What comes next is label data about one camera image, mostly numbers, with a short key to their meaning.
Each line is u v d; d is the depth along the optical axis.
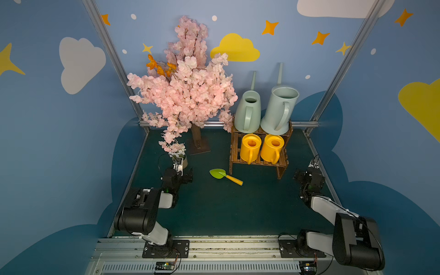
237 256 0.73
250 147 0.79
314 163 0.76
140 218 0.45
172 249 0.71
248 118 0.72
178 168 0.81
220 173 0.98
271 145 0.80
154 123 0.71
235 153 0.91
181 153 0.93
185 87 0.74
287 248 0.74
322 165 1.09
